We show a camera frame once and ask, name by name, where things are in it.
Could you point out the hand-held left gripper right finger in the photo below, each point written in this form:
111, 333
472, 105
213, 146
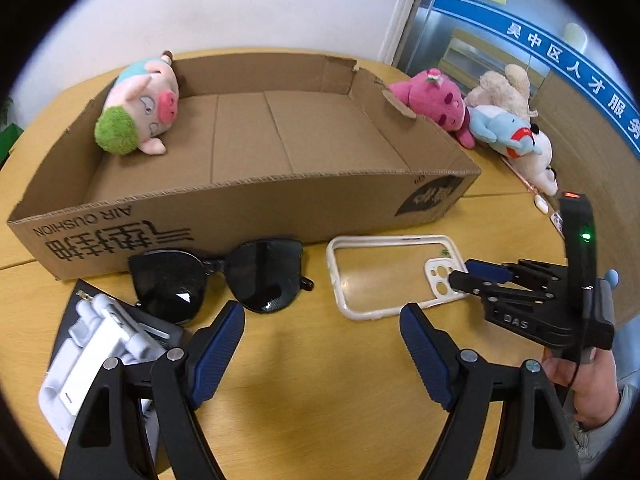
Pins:
425, 355

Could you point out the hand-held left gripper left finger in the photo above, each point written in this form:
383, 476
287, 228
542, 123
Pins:
220, 355

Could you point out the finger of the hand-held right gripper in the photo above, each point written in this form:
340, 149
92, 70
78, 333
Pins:
487, 268
467, 282

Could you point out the clear white-rimmed phone case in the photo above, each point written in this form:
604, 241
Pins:
380, 280

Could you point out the brown cardboard box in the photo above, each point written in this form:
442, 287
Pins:
300, 125

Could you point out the person's right forearm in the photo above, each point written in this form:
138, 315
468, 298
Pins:
602, 440

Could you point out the wooden desktop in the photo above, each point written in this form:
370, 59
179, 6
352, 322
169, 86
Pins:
310, 385

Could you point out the person's right hand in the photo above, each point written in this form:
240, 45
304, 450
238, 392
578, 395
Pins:
595, 390

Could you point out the small white tag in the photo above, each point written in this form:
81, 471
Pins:
540, 203

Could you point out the black sunglasses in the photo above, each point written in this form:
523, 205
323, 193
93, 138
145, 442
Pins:
170, 285

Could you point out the white folding phone stand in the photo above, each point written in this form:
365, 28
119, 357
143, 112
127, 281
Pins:
115, 335

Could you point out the white dog plush toy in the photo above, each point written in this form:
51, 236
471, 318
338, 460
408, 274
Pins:
540, 160

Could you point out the light blue elephant plush toy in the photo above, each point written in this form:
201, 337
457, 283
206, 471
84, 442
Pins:
495, 127

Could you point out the pink bear plush toy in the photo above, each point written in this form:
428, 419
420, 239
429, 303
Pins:
440, 100

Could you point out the beige plush toy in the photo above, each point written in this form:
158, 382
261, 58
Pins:
500, 87

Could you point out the blue window banner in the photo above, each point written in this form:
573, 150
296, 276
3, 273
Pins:
525, 35

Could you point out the pig plush toy green hat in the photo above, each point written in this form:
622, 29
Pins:
145, 100

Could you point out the grey window frame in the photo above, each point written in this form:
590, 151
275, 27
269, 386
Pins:
402, 15

